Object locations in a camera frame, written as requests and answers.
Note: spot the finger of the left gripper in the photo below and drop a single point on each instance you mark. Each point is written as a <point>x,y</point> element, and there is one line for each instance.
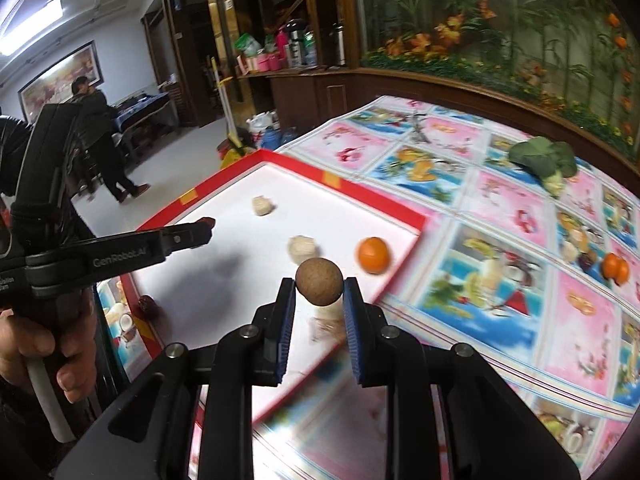
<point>185,236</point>

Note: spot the left orange tangerine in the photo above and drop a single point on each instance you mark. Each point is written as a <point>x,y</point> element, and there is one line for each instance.
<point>610,265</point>

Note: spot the person's left hand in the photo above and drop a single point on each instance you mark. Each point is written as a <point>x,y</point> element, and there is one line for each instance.
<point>21,339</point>

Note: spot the red white tray box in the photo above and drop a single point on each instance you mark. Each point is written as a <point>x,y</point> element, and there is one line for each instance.
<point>207,292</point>

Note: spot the red jujube date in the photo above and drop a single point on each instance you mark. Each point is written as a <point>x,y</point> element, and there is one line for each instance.
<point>210,222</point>

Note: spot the artificial flower glass display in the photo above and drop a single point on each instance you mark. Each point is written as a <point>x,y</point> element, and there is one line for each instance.
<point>577,59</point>

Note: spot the right orange tangerine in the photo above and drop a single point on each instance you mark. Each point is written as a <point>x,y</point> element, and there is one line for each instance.
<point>622,273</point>

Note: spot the standing person in black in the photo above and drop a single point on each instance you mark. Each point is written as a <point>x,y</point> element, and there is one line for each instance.
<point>95,128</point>

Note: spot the dark red jujube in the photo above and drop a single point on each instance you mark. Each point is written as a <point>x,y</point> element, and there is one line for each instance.
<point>586,260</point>

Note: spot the dark wooden cabinet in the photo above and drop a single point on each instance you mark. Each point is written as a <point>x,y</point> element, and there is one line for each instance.
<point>337,90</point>

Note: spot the green leafy cabbage vegetable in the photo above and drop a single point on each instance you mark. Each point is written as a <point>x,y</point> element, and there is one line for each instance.
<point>551,162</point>

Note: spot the framed wall painting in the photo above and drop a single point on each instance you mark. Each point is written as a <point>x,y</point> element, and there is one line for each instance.
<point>54,85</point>

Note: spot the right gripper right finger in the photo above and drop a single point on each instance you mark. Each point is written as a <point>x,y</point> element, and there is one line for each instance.
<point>383,355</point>

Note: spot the orange tangerine in tray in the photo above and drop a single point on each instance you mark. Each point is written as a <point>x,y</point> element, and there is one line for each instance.
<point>373,255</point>

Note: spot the bottles and cups cluster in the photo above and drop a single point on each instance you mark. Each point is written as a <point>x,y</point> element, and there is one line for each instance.
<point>292,47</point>

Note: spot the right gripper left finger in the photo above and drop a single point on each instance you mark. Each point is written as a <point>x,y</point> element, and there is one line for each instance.
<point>256,354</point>

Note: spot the fruit print tablecloth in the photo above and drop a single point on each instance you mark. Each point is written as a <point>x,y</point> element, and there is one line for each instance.
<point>487,269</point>

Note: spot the cream fruit piece in tray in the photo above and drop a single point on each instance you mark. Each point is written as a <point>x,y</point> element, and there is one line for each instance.
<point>262,205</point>

